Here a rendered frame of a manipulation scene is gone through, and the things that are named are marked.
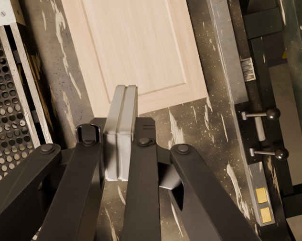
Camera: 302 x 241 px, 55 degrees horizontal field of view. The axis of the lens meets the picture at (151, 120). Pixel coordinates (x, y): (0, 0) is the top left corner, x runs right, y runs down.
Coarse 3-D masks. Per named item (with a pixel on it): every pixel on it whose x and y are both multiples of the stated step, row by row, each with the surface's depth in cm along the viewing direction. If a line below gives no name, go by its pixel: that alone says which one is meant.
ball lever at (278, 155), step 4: (252, 148) 92; (280, 148) 83; (284, 148) 83; (252, 152) 92; (256, 152) 91; (260, 152) 89; (264, 152) 88; (268, 152) 87; (272, 152) 86; (276, 152) 83; (280, 152) 82; (284, 152) 82; (288, 152) 82; (276, 156) 83; (280, 156) 82; (284, 156) 82; (288, 156) 82
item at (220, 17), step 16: (208, 0) 90; (224, 0) 88; (224, 16) 88; (224, 32) 89; (224, 48) 90; (224, 64) 90; (240, 64) 90; (240, 80) 91; (240, 96) 91; (240, 144) 95; (256, 176) 95; (256, 208) 96
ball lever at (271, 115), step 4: (272, 108) 81; (276, 108) 81; (244, 112) 90; (264, 112) 85; (268, 112) 81; (272, 112) 80; (276, 112) 80; (244, 116) 90; (248, 116) 90; (252, 116) 88; (268, 116) 82; (272, 116) 81; (276, 116) 80
